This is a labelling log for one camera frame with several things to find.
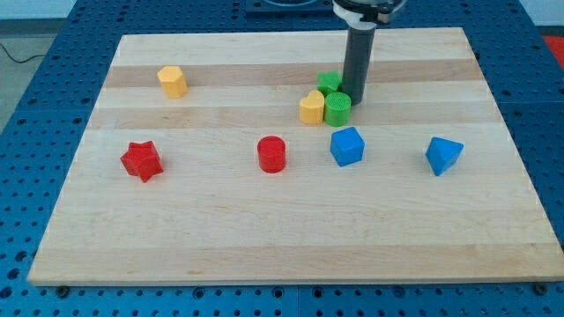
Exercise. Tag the blue cube block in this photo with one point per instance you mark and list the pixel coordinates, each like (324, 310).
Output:
(347, 146)

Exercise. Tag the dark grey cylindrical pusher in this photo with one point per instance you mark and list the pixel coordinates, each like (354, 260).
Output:
(357, 59)

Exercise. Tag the green cylinder block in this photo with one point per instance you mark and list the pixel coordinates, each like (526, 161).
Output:
(337, 109)

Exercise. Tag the red star block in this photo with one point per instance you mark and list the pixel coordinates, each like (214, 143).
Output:
(142, 160)

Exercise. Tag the green star block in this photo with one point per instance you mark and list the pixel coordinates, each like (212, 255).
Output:
(328, 82)

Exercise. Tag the red cylinder block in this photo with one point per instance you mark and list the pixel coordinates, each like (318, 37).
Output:
(271, 152)

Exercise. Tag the wooden board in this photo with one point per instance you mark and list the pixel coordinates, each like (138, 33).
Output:
(215, 217)

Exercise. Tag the yellow hexagon block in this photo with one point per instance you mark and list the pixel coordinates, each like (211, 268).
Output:
(173, 81)

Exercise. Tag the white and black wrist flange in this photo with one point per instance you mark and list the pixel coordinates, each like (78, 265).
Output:
(367, 14)

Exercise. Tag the blue triangle block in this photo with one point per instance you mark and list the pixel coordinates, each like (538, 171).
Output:
(442, 154)

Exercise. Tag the yellow heart block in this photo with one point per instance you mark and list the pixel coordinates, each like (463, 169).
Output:
(312, 108)

